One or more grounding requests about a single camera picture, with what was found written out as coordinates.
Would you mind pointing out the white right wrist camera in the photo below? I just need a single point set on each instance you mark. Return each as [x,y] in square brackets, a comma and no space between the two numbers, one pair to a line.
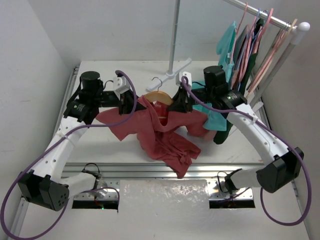
[183,76]

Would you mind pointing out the white rack corner post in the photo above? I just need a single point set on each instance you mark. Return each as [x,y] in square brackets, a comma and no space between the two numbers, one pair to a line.
[290,41]

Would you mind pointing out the teal t-shirt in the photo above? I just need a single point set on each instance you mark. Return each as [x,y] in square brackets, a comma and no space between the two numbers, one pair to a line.
[217,78]

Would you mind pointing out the dark green hanging garment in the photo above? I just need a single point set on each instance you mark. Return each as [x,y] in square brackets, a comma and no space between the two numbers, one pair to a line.
[222,136]

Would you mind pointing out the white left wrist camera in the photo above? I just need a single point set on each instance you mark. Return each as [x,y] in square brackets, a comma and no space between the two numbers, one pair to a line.
[120,85]

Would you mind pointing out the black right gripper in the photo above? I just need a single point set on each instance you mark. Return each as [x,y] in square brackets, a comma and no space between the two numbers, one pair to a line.
[180,102]

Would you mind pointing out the white rack base foot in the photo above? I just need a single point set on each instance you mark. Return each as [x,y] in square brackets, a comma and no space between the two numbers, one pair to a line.
[176,69]

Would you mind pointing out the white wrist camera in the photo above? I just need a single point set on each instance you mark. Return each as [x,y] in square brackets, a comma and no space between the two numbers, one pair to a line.
[183,76]
[120,85]

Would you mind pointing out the chrome hanging rail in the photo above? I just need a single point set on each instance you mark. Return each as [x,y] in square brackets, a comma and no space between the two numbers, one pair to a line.
[261,14]

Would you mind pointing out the grey rack upright pole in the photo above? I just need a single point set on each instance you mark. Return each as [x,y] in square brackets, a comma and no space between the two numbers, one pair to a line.
[174,36]

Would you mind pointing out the beige pink garment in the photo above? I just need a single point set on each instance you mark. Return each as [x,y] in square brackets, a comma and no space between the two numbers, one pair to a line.
[209,136]

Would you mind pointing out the aluminium frame rail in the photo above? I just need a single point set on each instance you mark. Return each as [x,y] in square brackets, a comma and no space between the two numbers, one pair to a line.
[144,171]

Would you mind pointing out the wooden clothes hanger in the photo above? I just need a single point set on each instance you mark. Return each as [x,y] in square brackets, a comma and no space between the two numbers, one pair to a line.
[159,96]

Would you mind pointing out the salmon red t-shirt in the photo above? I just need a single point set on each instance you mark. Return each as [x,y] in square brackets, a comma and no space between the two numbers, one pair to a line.
[155,129]

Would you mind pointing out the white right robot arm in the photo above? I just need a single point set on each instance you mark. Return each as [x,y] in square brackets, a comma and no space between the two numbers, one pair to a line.
[281,163]

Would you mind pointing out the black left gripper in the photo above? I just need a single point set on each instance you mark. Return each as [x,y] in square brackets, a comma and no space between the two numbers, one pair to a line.
[125,102]

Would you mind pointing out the pink hanger with blue hook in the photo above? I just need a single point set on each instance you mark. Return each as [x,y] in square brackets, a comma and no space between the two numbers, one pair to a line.
[249,49]

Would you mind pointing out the pink empty hanger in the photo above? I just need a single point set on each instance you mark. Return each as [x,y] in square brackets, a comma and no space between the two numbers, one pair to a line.
[266,61]

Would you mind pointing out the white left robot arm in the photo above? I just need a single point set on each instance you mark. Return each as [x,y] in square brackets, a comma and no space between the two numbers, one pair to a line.
[42,184]

